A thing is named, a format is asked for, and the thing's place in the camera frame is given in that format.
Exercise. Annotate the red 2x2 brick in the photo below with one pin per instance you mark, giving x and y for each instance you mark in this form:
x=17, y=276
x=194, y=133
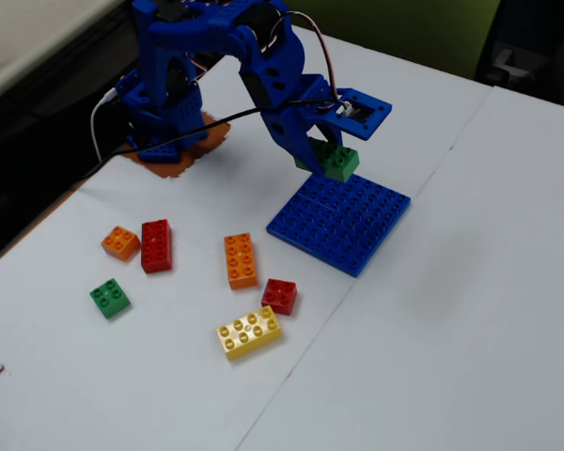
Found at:
x=279, y=293

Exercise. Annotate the blue 8x8 baseplate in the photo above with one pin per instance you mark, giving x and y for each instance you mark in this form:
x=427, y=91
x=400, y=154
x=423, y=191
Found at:
x=338, y=225

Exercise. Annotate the orange 2x4 brick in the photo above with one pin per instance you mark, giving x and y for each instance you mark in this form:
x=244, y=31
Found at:
x=239, y=258

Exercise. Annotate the black chair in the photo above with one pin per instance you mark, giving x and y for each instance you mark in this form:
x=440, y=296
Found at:
x=545, y=28

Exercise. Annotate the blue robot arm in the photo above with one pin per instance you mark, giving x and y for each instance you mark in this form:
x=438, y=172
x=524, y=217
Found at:
x=178, y=113

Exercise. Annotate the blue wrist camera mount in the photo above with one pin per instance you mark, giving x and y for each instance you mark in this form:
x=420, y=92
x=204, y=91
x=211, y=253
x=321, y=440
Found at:
x=376, y=123

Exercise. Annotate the orange 2x2 brick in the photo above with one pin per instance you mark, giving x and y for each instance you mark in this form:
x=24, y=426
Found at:
x=120, y=242

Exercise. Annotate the yellow 2x4 brick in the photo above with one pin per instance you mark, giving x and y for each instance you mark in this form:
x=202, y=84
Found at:
x=246, y=331

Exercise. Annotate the green 2x4 brick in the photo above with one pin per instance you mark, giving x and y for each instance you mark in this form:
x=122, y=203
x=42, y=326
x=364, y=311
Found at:
x=343, y=164

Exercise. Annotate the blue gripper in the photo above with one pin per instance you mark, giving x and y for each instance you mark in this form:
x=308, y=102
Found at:
x=282, y=132

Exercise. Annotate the white desk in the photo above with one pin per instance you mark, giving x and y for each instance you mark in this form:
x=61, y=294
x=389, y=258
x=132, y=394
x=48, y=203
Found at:
x=19, y=37

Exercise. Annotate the green 2x2 brick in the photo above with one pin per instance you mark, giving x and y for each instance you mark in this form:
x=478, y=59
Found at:
x=108, y=296

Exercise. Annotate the green chair back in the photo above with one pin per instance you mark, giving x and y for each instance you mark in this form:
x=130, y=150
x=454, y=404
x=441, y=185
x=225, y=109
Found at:
x=404, y=28

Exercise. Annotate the red 2x4 brick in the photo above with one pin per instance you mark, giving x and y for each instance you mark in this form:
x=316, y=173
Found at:
x=156, y=244

